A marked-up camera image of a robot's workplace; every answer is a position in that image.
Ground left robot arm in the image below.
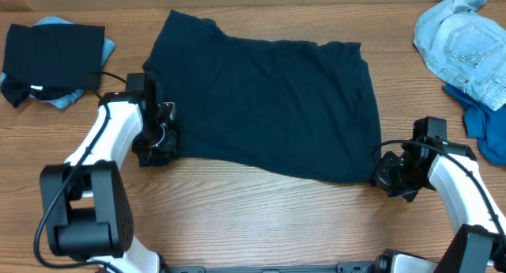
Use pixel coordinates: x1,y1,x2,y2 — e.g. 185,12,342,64
33,73,179,272

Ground folded light blue jeans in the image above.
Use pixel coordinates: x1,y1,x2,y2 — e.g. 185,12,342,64
0,16,117,110

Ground black t-shirt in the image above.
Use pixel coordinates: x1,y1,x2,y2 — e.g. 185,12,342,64
143,11,381,184

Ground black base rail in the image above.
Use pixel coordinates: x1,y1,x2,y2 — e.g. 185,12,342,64
160,261,374,273

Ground crumpled light denim jeans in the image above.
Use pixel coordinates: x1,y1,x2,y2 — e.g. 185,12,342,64
413,0,505,111

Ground dark blue garment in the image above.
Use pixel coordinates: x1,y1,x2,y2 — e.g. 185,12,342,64
443,85,505,166

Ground black garment under stack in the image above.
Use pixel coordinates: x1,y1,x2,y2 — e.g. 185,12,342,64
1,76,84,110

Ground folded black shirt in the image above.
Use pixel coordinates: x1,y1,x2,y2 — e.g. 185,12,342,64
2,24,105,90

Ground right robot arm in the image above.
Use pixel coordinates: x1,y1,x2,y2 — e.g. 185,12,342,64
368,116,505,272

